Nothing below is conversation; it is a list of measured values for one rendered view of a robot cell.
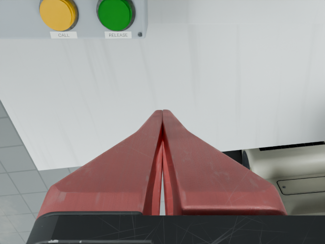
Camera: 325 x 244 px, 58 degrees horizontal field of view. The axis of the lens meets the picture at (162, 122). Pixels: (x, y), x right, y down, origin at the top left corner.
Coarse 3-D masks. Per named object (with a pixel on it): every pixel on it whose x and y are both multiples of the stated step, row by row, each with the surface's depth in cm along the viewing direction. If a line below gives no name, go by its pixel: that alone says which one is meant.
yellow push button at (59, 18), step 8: (48, 0) 34; (56, 0) 34; (64, 0) 34; (40, 8) 35; (48, 8) 35; (56, 8) 35; (64, 8) 35; (72, 8) 35; (48, 16) 35; (56, 16) 35; (64, 16) 35; (72, 16) 35; (48, 24) 36; (56, 24) 36; (64, 24) 36
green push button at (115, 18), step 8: (104, 0) 34; (112, 0) 34; (120, 0) 34; (104, 8) 35; (112, 8) 34; (120, 8) 34; (128, 8) 35; (104, 16) 35; (112, 16) 35; (120, 16) 35; (128, 16) 35; (104, 24) 36; (112, 24) 36; (120, 24) 36; (128, 24) 36
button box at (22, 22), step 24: (0, 0) 35; (24, 0) 35; (72, 0) 35; (96, 0) 35; (144, 0) 35; (0, 24) 37; (24, 24) 37; (72, 24) 37; (96, 24) 37; (144, 24) 37
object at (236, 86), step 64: (0, 64) 51; (64, 64) 51; (128, 64) 51; (192, 64) 50; (256, 64) 50; (320, 64) 50; (64, 128) 59; (128, 128) 58; (192, 128) 58; (256, 128) 58; (320, 128) 58
